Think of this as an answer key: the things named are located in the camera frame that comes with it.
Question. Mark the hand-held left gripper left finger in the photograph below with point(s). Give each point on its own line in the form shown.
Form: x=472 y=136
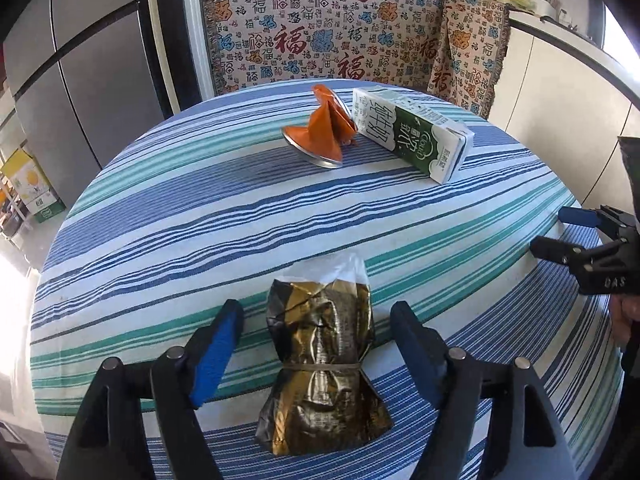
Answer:
x=215 y=355

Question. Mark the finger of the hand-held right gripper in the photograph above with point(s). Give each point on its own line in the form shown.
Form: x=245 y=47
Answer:
x=555 y=252
x=580 y=215

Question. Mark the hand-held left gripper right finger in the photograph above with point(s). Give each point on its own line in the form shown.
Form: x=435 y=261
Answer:
x=417 y=345

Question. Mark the gold black foil bag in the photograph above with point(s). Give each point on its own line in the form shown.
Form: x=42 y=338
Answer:
x=320 y=360

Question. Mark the person's right hand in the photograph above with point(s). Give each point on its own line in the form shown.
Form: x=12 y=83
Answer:
x=625 y=317

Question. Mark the blue green striped tablecloth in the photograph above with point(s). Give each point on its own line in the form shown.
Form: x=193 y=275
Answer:
x=150 y=260

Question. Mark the white kitchen counter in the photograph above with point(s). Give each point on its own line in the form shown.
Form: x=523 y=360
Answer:
x=565 y=95

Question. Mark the green white milk carton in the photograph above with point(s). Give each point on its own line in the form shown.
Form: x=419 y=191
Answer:
x=425 y=140

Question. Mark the orange foil wrapper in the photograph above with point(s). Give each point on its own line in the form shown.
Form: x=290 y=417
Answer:
x=320 y=130

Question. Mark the yellow green cardboard box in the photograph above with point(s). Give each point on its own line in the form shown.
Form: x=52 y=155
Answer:
x=32 y=187

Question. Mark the grey refrigerator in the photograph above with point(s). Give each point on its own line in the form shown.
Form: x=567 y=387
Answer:
x=85 y=70

